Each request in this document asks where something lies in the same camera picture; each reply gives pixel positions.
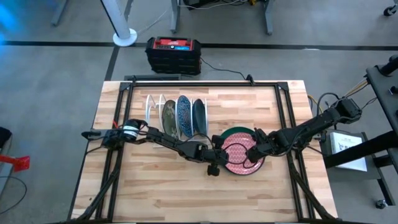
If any black equipment cart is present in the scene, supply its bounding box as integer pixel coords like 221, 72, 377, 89
323, 55, 398, 206

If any red clamp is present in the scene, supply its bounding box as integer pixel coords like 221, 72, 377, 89
0, 154, 31, 172

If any red black power station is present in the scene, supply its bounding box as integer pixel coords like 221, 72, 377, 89
145, 36, 202, 76

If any olive leaf pattern plate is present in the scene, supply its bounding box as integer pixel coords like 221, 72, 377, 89
162, 99, 181, 140

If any white tower fan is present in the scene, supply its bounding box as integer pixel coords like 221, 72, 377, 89
99, 0, 138, 47

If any black equipment box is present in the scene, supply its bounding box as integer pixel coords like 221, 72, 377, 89
182, 0, 218, 9

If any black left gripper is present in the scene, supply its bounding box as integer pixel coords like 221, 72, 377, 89
195, 134, 229, 177

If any dark blue glossy plate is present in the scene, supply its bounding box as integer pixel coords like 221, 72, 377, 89
192, 98, 208, 135

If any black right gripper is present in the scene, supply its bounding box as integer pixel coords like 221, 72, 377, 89
245, 128, 278, 164

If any yellow cable bundle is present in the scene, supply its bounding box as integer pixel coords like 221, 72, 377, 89
307, 77, 369, 114

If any white booklet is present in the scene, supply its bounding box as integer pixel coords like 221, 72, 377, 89
329, 131, 368, 172

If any black slotted bar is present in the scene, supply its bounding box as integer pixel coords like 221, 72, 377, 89
124, 73, 182, 81

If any black aluminium table frame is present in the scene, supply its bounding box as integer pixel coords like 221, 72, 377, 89
67, 80, 338, 224

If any blue patterned plate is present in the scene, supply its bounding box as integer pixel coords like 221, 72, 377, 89
176, 95, 193, 138

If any grey desk leg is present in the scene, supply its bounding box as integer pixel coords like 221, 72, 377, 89
51, 0, 68, 27
264, 0, 274, 35
170, 0, 182, 34
123, 0, 135, 21

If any white floor cable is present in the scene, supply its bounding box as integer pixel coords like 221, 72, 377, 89
136, 9, 169, 34

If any red chevron pattern plate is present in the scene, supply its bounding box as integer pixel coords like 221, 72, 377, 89
221, 132, 266, 175

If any black power cable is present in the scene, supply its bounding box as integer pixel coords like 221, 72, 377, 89
200, 57, 249, 80

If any large green plate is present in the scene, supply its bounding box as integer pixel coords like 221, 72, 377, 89
220, 126, 256, 141

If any grey box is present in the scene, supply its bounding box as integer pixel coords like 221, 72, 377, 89
320, 129, 382, 183

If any white wire dish rack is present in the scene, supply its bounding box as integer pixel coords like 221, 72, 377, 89
145, 94, 208, 149

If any black object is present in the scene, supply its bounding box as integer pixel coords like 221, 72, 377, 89
0, 126, 12, 150

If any black floor cable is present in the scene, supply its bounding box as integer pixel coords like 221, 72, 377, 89
0, 175, 28, 215

